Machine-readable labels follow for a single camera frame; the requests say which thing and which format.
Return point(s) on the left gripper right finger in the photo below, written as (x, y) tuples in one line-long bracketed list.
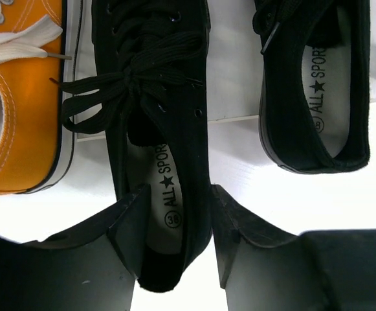
[(262, 267)]

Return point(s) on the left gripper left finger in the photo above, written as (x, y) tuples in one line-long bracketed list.
[(90, 266)]

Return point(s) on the black sneaker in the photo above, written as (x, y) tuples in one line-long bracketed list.
[(315, 95), (149, 98)]

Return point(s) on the orange sneaker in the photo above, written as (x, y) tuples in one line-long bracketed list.
[(38, 50)]

